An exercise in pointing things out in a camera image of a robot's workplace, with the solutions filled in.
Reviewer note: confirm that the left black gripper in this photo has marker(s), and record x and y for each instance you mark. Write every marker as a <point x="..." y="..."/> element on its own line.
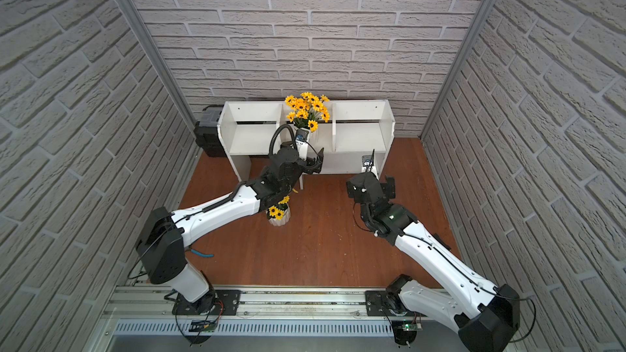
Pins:
<point x="303" y="163"/>

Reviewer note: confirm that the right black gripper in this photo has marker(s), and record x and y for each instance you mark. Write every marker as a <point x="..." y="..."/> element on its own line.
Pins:
<point x="389" y="189"/>

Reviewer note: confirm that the sunflower pot ribbed white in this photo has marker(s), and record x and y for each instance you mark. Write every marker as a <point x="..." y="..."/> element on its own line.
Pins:
<point x="278" y="215"/>

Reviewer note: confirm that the sunflower pot with twine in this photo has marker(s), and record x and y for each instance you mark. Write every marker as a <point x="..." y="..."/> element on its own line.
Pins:
<point x="308" y="111"/>

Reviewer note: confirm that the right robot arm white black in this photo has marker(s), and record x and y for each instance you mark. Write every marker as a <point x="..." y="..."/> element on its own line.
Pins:
<point x="485" y="316"/>

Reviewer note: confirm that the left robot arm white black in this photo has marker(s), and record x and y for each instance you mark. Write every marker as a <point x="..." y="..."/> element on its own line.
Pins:
<point x="166" y="236"/>

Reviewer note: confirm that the white wooden shelf unit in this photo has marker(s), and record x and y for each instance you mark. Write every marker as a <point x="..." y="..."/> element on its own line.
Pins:
<point x="356" y="129"/>

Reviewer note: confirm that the black grey toolbox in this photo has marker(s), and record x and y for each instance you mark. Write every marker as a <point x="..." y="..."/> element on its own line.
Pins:
<point x="206" y="131"/>

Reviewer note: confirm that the right green circuit board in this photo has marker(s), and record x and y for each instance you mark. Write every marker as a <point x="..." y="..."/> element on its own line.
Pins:
<point x="410" y="327"/>

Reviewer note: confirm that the green circuit board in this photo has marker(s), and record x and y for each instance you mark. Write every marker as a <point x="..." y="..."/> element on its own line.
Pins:
<point x="200" y="326"/>
<point x="410" y="327"/>

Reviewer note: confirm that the left green circuit board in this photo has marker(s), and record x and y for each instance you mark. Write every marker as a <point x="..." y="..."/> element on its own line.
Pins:
<point x="200" y="326"/>

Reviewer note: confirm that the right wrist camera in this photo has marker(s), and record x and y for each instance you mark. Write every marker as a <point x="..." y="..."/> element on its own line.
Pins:
<point x="369" y="164"/>

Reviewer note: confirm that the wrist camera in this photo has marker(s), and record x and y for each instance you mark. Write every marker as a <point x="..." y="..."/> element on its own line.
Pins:
<point x="369" y="164"/>
<point x="301" y="137"/>

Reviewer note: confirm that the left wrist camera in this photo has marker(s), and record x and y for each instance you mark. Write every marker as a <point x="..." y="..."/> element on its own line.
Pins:
<point x="301" y="137"/>

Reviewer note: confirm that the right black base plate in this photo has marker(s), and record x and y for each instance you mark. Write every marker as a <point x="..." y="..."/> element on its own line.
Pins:
<point x="380" y="303"/>

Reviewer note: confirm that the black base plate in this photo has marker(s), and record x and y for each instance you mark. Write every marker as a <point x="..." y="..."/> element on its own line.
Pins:
<point x="380" y="303"/>
<point x="215" y="302"/>

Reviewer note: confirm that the blue handled pliers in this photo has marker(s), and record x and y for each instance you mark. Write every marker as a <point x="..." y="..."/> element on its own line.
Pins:
<point x="200" y="254"/>

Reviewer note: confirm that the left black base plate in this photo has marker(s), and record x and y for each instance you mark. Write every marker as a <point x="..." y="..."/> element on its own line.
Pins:
<point x="215" y="302"/>

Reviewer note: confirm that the aluminium mounting rail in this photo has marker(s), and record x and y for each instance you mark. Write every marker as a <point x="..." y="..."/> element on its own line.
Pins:
<point x="267" y="302"/>

